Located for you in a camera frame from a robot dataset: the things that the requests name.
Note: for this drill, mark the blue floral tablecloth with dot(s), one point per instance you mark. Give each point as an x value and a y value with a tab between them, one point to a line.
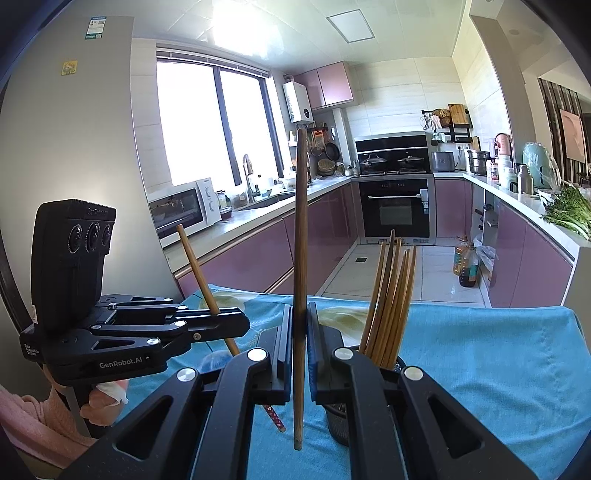
523	373

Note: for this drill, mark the black wall shelf rack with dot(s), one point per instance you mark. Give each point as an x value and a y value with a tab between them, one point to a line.
451	124

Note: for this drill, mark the kitchen faucet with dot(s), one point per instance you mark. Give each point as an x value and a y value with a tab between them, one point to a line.
247	170

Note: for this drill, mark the steel stock pot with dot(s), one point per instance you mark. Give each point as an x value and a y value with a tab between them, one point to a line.
476	162

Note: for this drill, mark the pink kettle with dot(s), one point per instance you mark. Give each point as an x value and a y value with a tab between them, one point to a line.
503	146

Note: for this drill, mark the white microwave oven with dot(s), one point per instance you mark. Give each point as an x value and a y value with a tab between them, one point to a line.
193	205

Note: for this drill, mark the silver toaster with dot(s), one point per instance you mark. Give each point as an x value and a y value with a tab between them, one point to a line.
443	162

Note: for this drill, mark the grey refrigerator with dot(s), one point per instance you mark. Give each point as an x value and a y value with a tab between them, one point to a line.
66	132

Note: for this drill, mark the cooking oil bottle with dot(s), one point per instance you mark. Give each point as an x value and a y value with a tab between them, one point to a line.
459	252

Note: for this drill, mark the pink upper cabinets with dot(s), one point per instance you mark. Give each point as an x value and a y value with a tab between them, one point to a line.
328	86

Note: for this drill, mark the hanging black pan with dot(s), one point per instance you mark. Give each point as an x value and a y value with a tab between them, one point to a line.
332	151

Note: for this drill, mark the green vegetables bunch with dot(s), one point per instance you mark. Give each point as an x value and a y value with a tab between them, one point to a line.
568	208

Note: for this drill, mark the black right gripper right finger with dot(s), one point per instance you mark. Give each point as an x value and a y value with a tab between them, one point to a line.
402	424

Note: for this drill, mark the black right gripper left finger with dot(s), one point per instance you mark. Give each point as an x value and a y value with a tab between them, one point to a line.
196	426

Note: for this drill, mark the wooden chopstick red floral end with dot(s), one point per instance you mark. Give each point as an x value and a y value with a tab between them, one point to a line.
391	291
401	317
390	321
213	307

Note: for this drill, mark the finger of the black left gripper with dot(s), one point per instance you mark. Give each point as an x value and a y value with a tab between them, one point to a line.
151	330
138	304

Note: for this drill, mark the light green appliance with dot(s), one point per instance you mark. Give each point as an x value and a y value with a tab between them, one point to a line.
542	167

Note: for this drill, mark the black built-in oven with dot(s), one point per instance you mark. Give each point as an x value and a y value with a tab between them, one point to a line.
404	204

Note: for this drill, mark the pink sleeve left forearm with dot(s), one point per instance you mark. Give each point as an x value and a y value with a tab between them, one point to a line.
43	429

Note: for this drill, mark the dark wooden chopstick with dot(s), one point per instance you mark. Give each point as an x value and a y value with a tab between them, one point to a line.
300	284

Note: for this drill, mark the purple kitchen cabinets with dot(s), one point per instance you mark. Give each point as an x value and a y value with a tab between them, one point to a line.
533	264

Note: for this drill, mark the person's left hand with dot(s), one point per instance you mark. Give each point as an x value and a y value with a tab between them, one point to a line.
102	407

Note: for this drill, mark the black mesh utensil holder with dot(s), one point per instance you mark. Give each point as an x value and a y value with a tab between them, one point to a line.
338	424

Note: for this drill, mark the black stove hood unit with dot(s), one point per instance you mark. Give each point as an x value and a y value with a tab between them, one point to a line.
401	153

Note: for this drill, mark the dark sauce bottle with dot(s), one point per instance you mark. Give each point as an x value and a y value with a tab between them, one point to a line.
469	267

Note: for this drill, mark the white water heater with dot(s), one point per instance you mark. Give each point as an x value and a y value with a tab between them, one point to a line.
298	105

